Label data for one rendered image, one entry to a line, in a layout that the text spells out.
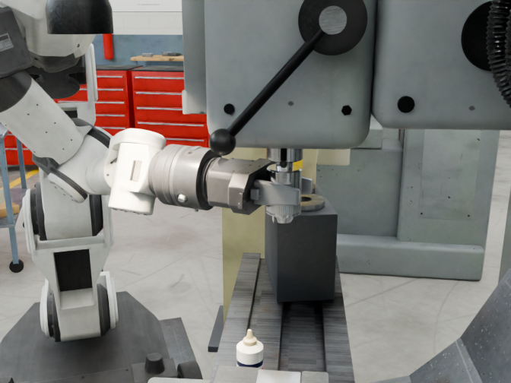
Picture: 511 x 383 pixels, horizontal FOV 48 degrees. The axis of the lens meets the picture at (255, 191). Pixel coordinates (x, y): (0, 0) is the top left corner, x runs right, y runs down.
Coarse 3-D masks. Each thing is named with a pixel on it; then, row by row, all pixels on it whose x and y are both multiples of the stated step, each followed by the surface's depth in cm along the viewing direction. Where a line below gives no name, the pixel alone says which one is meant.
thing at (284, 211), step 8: (288, 184) 75; (296, 184) 75; (272, 208) 76; (280, 208) 76; (288, 208) 76; (296, 208) 76; (272, 216) 77; (280, 216) 76; (288, 216) 76; (296, 216) 77
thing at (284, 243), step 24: (312, 192) 125; (312, 216) 113; (336, 216) 113; (288, 240) 114; (312, 240) 114; (336, 240) 115; (288, 264) 115; (312, 264) 116; (288, 288) 117; (312, 288) 117
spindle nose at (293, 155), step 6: (270, 150) 74; (276, 150) 74; (288, 150) 74; (294, 150) 74; (300, 150) 75; (270, 156) 75; (276, 156) 74; (288, 156) 74; (294, 156) 74; (300, 156) 75; (288, 162) 74
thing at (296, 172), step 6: (270, 168) 76; (276, 168) 76; (294, 168) 76; (300, 168) 76; (270, 174) 75; (276, 174) 75; (282, 174) 74; (288, 174) 74; (294, 174) 75; (300, 174) 76
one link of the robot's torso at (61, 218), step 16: (96, 80) 132; (96, 96) 132; (80, 112) 130; (32, 192) 135; (48, 192) 132; (32, 208) 133; (48, 208) 132; (64, 208) 133; (80, 208) 134; (96, 208) 136; (32, 224) 134; (48, 224) 133; (64, 224) 134; (80, 224) 135; (96, 224) 137; (48, 240) 138
